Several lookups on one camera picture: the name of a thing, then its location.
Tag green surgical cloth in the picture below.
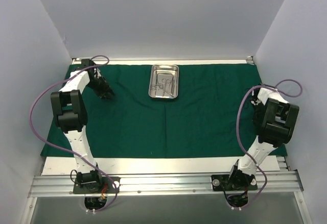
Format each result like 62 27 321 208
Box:
40 63 288 159

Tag steel forceps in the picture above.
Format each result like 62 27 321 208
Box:
150 83 164 91

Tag steel surgical scissors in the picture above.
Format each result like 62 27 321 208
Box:
162 79 173 96

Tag steel instrument tray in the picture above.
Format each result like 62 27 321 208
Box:
148 64 179 99

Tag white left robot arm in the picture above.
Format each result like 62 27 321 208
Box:
50 58 114 193

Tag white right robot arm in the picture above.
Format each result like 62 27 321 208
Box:
227 85 299 190

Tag steel tweezers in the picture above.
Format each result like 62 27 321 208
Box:
170 74 176 97

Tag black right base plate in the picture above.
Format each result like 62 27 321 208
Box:
211 174 258 191

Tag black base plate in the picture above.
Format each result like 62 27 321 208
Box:
73 177 121 194
211 174 258 191

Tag aluminium front rail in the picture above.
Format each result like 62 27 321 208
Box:
29 171 303 197

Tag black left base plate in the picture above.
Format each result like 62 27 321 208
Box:
73 177 121 194

